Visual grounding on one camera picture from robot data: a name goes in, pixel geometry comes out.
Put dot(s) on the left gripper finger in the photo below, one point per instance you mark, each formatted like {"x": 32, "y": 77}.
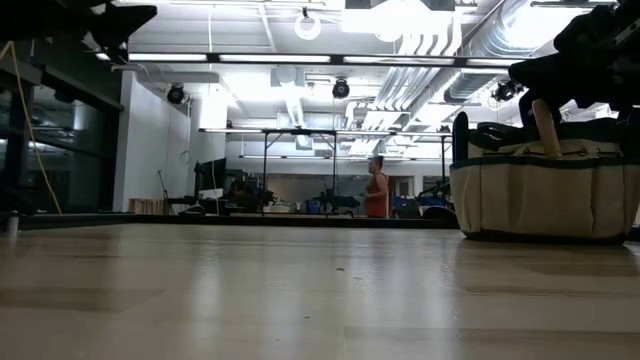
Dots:
{"x": 125, "y": 22}
{"x": 116, "y": 54}

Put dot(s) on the person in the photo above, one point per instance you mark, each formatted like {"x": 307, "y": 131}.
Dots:
{"x": 376, "y": 197}

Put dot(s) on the black frame table stand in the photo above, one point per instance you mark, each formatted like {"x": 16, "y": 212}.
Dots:
{"x": 300, "y": 132}

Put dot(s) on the blue bin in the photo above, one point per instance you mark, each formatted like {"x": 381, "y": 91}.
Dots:
{"x": 313, "y": 206}
{"x": 402, "y": 202}

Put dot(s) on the small grey cylinder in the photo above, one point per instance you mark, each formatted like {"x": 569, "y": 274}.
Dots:
{"x": 12, "y": 225}

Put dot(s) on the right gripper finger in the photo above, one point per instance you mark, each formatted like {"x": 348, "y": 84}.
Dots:
{"x": 590, "y": 80}

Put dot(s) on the black aluminium table frame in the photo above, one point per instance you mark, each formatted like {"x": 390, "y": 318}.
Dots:
{"x": 250, "y": 221}

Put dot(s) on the overhead light bar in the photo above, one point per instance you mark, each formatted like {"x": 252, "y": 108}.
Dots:
{"x": 275, "y": 58}

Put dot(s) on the black background robot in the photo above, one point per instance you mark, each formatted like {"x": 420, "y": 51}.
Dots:
{"x": 340, "y": 201}

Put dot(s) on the black computer monitor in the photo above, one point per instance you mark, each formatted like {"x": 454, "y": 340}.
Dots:
{"x": 215, "y": 175}

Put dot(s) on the wooden crate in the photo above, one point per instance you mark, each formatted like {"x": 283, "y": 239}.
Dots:
{"x": 147, "y": 206}

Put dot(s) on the black ceiling spotlight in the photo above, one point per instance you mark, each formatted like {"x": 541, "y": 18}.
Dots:
{"x": 341, "y": 89}
{"x": 176, "y": 94}
{"x": 506, "y": 91}

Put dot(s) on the beige green-trimmed gardening bag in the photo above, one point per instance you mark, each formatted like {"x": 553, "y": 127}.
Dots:
{"x": 540, "y": 200}

